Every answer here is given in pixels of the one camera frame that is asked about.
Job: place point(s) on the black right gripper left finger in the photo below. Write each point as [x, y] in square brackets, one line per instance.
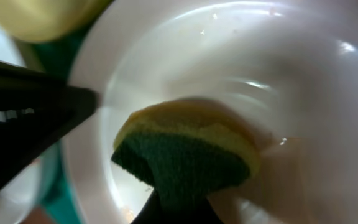
[28, 93]

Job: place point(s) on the blue plastic tray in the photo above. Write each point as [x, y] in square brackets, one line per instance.
[57, 57]

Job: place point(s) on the yellow plate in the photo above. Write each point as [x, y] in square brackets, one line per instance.
[44, 20]

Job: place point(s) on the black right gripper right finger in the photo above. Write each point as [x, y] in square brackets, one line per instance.
[152, 213]

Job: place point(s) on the white plate with centre stain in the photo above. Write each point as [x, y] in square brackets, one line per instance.
[289, 68]

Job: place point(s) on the yellow green scrub sponge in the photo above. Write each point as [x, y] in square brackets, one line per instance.
[186, 150]

